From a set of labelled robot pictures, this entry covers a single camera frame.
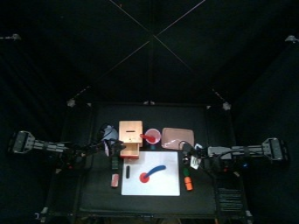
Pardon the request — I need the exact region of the orange toy carrot green top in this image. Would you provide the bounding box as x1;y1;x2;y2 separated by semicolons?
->
181;168;194;192

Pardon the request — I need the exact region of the wooden drawer with red front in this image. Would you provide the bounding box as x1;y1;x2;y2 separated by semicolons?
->
118;142;141;160

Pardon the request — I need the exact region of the pink square plastic tray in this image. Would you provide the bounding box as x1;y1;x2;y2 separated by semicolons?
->
161;127;194;151

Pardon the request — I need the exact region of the pink eraser block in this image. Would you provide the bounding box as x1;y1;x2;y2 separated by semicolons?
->
109;173;120;188

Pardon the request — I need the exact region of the white tag card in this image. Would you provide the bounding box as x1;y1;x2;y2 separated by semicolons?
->
189;157;201;171

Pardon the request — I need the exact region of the wooden box cabinet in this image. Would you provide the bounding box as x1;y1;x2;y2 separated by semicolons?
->
117;120;144;144

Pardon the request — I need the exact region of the pink plastic cup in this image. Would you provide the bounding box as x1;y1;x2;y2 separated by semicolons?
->
144;128;162;145

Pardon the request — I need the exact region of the white printed label sticker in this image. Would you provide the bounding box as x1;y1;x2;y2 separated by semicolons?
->
217;187;244;213

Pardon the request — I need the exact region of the white board mat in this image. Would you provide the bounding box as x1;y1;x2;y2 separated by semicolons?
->
120;150;182;197

